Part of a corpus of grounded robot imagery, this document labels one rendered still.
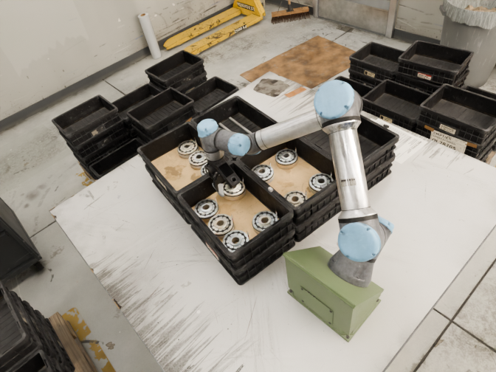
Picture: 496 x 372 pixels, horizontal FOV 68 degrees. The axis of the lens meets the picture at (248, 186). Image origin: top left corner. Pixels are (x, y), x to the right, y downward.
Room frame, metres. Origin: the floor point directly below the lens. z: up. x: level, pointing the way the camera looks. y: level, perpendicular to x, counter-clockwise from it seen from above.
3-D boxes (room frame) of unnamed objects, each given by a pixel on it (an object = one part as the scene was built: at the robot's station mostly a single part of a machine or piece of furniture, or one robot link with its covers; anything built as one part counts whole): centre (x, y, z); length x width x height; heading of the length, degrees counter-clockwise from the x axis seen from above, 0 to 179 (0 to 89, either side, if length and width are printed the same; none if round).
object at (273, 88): (2.06, -0.27, 0.71); 0.22 x 0.19 x 0.01; 34
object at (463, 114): (1.63, -1.33, 0.37); 0.40 x 0.30 x 0.45; 34
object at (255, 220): (0.89, -0.04, 0.86); 0.10 x 0.10 x 0.01
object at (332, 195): (1.10, -0.19, 0.87); 0.40 x 0.30 x 0.11; 28
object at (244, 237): (0.83, 0.09, 0.86); 0.10 x 0.10 x 0.01
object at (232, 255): (0.96, 0.07, 0.92); 0.40 x 0.30 x 0.02; 28
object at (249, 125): (1.45, 0.00, 0.87); 0.40 x 0.30 x 0.11; 28
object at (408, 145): (1.38, -0.75, 0.70); 0.33 x 0.23 x 0.01; 34
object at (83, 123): (2.37, 1.05, 0.37); 0.40 x 0.30 x 0.45; 125
